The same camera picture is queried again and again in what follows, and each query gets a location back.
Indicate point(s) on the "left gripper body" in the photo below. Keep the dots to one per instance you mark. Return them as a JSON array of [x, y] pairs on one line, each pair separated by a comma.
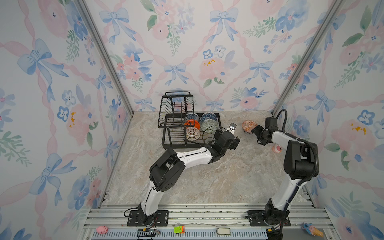
[[217, 135]]

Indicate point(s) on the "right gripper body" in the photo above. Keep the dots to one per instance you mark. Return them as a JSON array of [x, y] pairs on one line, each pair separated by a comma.
[[259, 132]]

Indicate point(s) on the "red patterned bowl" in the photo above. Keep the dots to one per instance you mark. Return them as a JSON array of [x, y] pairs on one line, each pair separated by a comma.
[[248, 126]]

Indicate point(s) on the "green patterned bowl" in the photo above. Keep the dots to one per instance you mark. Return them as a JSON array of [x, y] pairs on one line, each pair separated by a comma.
[[209, 126]]

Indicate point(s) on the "blue triangle pattern bowl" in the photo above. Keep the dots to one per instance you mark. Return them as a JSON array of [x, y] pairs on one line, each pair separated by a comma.
[[208, 116]]

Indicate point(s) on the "orange plastic bowl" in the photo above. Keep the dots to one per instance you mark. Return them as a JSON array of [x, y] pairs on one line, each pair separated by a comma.
[[192, 123]]

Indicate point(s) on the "blue floral bowl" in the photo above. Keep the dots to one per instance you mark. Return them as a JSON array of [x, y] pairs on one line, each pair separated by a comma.
[[192, 116]]

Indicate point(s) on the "black wire dish rack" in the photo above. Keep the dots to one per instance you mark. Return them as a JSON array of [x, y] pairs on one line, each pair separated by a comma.
[[182, 126]]

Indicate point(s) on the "white brown lattice bowl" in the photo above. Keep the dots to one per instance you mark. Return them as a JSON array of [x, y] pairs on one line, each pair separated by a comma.
[[192, 134]]

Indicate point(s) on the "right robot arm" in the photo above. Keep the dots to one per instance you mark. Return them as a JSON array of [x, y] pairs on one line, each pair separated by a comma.
[[301, 164]]

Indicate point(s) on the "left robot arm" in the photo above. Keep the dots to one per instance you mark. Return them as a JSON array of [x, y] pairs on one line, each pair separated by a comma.
[[165, 172]]

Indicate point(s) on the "pink yogurt cup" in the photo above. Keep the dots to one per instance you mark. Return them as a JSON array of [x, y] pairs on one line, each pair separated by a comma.
[[277, 149]]

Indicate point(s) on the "white small eraser block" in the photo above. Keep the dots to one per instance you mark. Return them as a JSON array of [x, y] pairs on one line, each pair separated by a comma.
[[223, 231]]

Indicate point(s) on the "green orange small block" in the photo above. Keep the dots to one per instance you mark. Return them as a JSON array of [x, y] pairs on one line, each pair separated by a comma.
[[179, 230]]

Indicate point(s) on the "ice cream cone toy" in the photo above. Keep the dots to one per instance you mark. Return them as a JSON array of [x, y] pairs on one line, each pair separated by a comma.
[[310, 229]]

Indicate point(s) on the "pink toy pig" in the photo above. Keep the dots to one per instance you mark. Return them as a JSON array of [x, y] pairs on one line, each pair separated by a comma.
[[102, 230]]

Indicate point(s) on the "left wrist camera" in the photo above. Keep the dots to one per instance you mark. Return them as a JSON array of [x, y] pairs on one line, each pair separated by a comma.
[[232, 128]]

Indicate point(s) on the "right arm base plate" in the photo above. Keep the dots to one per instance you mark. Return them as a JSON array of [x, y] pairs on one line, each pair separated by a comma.
[[270, 219]]

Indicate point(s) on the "aluminium front rail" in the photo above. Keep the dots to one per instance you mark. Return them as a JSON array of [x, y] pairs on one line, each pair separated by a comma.
[[202, 220]]

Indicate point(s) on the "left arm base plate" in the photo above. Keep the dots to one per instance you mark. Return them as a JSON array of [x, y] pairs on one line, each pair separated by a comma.
[[137, 218]]

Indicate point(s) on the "aluminium corner post right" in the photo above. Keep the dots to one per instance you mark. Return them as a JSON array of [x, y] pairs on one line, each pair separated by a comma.
[[329, 18]]

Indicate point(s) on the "aluminium corner post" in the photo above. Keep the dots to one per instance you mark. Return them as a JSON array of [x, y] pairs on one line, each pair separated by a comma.
[[329, 18], [95, 34]]

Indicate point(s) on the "aluminium corner post left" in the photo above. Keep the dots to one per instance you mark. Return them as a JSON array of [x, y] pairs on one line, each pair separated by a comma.
[[95, 34]]

